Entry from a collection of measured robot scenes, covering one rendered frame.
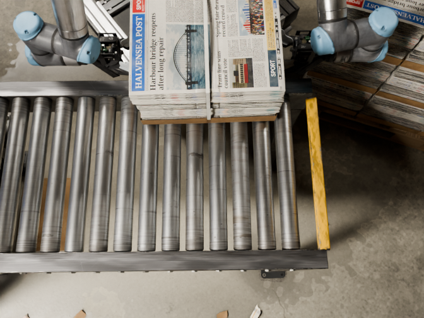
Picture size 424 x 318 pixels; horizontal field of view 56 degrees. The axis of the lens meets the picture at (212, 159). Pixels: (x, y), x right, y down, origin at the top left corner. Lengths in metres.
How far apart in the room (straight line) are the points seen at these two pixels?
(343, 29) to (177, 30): 0.44
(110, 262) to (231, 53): 0.62
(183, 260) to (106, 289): 0.90
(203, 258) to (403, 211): 1.25
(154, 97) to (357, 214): 1.31
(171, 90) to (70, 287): 1.25
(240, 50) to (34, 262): 0.76
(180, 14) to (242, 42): 0.17
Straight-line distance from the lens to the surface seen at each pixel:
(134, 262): 1.09
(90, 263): 1.12
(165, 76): 0.96
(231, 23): 1.02
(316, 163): 1.13
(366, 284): 1.99
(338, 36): 1.14
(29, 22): 1.19
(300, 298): 1.91
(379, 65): 1.60
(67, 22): 1.09
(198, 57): 0.98
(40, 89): 1.30
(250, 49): 0.98
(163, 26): 1.02
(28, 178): 1.21
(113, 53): 1.20
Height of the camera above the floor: 1.87
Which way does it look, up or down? 74 degrees down
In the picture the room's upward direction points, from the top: straight up
